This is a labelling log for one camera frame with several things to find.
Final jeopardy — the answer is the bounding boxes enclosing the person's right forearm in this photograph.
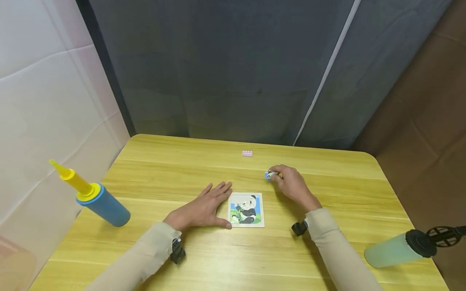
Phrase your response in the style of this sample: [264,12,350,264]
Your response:
[304,208,383,291]

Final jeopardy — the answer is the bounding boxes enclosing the black wrist band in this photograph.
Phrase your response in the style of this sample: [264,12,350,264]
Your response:
[170,238,186,265]
[291,220,309,237]

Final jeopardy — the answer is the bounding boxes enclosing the panda picture puzzle board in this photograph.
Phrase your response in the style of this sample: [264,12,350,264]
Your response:
[228,192,265,228]

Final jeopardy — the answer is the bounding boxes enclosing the person's right hand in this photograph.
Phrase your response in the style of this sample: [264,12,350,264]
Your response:
[269,164,322,213]

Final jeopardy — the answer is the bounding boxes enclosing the green black balloon pump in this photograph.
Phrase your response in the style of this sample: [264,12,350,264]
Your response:
[364,226,466,268]

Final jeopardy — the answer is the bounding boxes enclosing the person's left forearm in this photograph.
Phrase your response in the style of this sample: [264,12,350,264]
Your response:
[85,221,182,291]

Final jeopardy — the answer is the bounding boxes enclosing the blue yellow balloon pump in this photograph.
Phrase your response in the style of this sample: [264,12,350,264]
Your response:
[49,159,131,227]

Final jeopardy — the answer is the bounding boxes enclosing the person's left hand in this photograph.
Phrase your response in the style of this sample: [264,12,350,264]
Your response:
[163,181,233,232]

